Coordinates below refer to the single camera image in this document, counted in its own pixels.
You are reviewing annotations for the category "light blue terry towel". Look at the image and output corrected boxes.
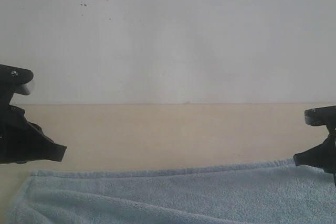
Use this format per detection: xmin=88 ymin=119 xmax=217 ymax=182
xmin=5 ymin=158 xmax=335 ymax=223

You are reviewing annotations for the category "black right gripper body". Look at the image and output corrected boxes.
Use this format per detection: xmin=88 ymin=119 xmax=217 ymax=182
xmin=322 ymin=126 xmax=335 ymax=182

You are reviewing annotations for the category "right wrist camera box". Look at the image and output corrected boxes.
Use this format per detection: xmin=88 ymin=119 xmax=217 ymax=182
xmin=304 ymin=105 xmax=335 ymax=126

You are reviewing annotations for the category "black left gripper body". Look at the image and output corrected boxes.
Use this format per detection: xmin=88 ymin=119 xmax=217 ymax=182
xmin=1 ymin=105 xmax=53 ymax=164

